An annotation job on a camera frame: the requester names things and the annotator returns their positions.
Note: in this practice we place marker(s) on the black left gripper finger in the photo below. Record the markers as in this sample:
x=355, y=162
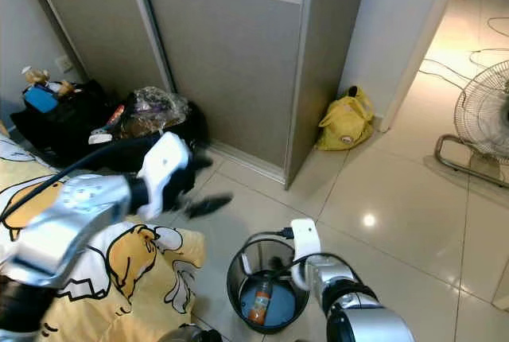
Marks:
x=208, y=204

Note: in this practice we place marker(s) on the yellow cartoon egg blanket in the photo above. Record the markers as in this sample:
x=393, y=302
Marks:
x=127, y=278

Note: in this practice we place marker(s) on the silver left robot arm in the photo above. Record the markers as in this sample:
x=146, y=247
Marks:
x=71, y=223

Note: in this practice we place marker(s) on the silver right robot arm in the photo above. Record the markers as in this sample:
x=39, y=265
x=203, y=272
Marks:
x=358, y=302

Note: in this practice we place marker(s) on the black mesh waste bin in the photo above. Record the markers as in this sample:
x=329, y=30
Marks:
x=238, y=278

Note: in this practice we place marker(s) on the white and red tube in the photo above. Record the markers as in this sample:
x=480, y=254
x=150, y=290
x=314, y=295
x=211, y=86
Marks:
x=107, y=126

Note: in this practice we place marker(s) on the orange drink bottle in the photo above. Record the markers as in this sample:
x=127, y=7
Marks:
x=260, y=302

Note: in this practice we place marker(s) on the dark grey robot leg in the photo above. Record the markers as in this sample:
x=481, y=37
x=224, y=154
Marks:
x=184, y=334

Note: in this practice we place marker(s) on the black fabric bag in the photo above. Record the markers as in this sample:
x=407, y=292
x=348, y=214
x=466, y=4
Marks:
x=64, y=127

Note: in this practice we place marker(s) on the grey sliding door wardrobe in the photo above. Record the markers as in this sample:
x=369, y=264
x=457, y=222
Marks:
x=223, y=64

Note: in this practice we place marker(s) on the blue pouch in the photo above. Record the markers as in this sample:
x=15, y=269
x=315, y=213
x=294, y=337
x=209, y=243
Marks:
x=40, y=99

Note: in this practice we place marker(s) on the small brown plush toy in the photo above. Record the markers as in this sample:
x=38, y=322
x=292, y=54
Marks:
x=44, y=79

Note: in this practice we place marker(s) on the grey floor fan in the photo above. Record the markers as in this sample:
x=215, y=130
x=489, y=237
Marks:
x=485, y=111

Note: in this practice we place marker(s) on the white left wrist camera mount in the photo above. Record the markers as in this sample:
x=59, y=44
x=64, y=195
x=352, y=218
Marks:
x=163, y=167

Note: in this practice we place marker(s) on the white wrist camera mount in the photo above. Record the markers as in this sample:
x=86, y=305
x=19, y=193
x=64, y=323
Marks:
x=305, y=242
x=163, y=167

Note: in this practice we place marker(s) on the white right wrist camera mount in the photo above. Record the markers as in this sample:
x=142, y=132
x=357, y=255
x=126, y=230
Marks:
x=305, y=242

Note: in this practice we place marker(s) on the white wall outlet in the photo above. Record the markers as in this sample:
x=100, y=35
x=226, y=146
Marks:
x=63, y=64

